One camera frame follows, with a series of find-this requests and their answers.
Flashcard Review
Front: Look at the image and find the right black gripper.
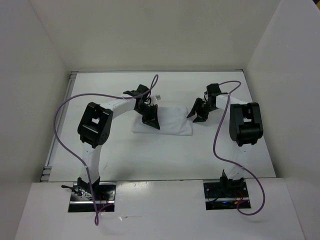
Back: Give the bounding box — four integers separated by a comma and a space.
187, 97, 217, 123

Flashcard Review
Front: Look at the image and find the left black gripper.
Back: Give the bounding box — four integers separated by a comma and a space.
134, 103, 160, 130

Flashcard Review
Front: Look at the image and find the white skirt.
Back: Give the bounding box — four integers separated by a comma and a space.
131, 106, 193, 136

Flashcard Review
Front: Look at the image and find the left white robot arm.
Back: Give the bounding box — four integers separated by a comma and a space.
77, 84, 161, 200

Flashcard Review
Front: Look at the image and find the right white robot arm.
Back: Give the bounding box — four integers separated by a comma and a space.
187, 80, 264, 197

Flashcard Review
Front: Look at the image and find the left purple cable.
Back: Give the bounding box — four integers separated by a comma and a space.
53, 74, 160, 226

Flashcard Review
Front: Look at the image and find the purple cable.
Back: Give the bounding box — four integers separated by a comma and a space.
53, 74, 160, 226
211, 80, 266, 216

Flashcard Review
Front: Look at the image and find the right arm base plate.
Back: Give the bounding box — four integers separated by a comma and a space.
203, 180, 251, 211

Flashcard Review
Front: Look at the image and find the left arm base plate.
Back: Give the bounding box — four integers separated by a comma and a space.
68, 182, 116, 213

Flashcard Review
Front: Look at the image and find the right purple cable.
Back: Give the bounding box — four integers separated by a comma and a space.
211, 80, 266, 216

